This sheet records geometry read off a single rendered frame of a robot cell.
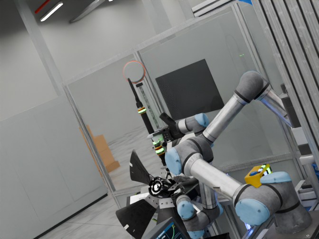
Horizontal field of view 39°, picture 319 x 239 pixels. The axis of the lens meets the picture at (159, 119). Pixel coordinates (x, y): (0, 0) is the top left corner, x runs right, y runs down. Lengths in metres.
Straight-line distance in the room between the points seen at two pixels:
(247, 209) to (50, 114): 6.67
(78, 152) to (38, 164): 0.79
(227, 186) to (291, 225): 0.29
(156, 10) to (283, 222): 7.11
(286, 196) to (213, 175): 0.30
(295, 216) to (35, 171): 6.45
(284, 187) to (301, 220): 0.15
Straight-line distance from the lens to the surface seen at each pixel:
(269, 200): 1.79
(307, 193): 2.39
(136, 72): 3.20
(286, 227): 1.90
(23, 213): 7.90
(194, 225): 2.21
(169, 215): 2.58
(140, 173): 2.81
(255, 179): 2.61
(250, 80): 2.23
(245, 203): 1.75
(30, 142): 7.99
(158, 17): 8.65
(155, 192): 2.62
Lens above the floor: 1.86
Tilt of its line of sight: 6 degrees down
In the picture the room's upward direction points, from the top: 24 degrees counter-clockwise
